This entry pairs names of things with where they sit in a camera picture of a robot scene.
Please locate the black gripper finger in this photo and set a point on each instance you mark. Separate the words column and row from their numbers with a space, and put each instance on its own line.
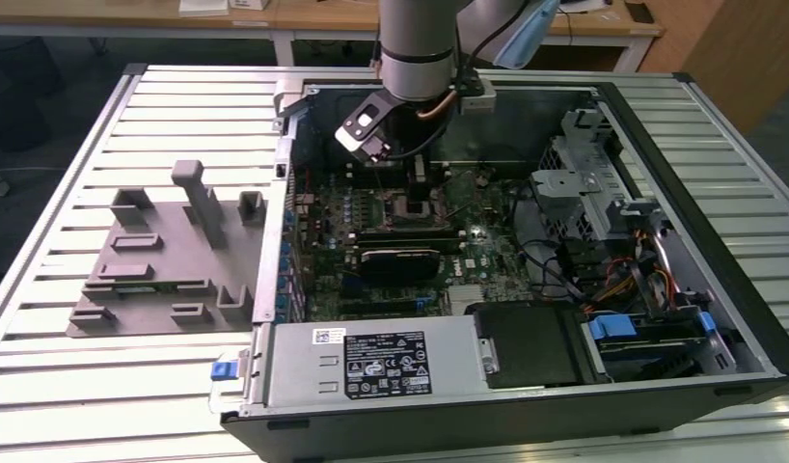
column 421, row 190

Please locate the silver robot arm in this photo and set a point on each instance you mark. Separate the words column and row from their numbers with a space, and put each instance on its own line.
column 419, row 48

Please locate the CPU socket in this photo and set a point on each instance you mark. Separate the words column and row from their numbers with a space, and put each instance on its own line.
column 394, row 212

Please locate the black RAM slot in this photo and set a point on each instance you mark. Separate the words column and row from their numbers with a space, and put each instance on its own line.
column 364, row 172
column 406, row 233
column 364, row 179
column 364, row 165
column 451, row 248
column 406, row 244
column 406, row 238

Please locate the black graphics card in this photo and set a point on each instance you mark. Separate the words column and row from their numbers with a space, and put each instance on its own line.
column 401, row 265

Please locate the green motherboard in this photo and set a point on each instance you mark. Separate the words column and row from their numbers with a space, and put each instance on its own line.
column 497, row 270

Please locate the blue port connector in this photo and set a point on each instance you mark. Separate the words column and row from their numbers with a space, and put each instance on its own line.
column 290, row 218
column 286, row 252
column 284, row 306

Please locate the metal drive cage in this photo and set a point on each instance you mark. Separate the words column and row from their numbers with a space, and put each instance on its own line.
column 561, row 185

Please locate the silver chipset heatsink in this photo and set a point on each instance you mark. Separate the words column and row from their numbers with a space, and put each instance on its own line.
column 466, row 295

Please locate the black plastic shroud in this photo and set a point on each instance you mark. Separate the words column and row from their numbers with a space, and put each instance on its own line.
column 535, row 342

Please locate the wooden desk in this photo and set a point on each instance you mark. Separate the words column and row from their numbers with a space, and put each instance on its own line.
column 613, row 29

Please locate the small white box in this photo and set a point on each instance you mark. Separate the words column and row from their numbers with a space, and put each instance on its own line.
column 252, row 4

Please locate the grey parts rack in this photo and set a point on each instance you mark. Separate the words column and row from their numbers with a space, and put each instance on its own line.
column 175, row 260

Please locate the hard disk in blue carrier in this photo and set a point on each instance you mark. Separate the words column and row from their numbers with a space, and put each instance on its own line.
column 609, row 328

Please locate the black phone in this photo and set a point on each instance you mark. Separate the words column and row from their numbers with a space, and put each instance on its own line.
column 639, row 12

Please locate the large white box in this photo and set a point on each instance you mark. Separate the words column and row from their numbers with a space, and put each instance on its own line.
column 204, row 6

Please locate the silver power supply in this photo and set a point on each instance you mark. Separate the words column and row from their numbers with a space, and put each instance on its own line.
column 303, row 381

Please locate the green RAM stick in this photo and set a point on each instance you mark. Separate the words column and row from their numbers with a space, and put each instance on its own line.
column 143, row 288

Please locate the blue case latch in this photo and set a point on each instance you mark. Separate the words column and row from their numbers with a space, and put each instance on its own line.
column 222, row 370

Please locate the black PC case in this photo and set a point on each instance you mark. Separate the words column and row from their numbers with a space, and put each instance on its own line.
column 433, row 434

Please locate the wooden cabinet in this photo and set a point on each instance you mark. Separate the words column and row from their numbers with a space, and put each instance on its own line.
column 741, row 48

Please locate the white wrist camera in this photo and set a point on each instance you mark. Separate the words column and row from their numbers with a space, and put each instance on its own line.
column 358, row 130

